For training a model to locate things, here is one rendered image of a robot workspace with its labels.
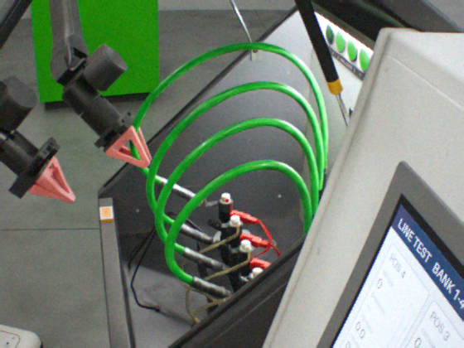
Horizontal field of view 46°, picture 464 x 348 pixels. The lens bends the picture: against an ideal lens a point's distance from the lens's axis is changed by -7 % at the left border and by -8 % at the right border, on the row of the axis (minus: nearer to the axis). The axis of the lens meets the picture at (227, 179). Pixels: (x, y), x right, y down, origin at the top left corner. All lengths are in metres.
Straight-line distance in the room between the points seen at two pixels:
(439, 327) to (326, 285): 0.24
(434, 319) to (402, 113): 0.22
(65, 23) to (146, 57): 3.25
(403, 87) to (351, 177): 0.14
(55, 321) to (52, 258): 0.45
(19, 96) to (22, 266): 2.03
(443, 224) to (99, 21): 3.91
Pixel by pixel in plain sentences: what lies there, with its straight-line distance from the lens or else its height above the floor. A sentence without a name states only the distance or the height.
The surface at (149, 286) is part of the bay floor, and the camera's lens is 1.36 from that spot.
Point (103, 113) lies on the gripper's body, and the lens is 1.04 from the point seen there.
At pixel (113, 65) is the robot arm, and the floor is 1.40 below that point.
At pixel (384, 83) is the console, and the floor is 1.50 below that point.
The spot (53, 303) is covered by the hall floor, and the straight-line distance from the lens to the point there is 2.62.
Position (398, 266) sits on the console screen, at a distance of 0.59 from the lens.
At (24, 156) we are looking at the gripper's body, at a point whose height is 1.30.
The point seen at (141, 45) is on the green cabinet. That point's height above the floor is 0.47.
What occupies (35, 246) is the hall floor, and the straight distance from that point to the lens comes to 2.99.
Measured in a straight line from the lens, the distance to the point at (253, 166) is 0.84.
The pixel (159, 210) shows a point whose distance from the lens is 0.94.
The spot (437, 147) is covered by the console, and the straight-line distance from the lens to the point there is 0.57.
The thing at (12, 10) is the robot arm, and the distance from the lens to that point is 1.46.
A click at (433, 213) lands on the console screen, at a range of 0.55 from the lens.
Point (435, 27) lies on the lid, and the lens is 0.72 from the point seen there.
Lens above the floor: 1.71
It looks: 30 degrees down
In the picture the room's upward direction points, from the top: 1 degrees clockwise
